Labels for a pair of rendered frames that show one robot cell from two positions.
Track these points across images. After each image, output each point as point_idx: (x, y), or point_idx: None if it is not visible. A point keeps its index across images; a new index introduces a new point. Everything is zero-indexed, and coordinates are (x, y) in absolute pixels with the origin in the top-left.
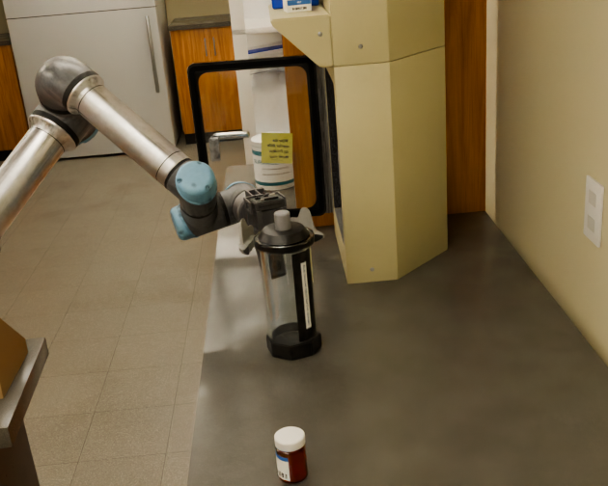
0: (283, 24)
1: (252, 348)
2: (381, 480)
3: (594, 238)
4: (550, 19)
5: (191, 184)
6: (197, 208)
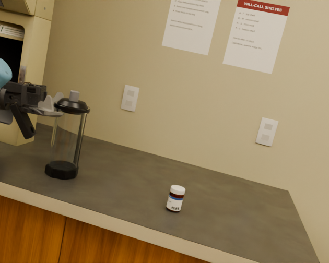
0: None
1: (45, 180)
2: (189, 198)
3: (131, 108)
4: (88, 20)
5: (5, 72)
6: None
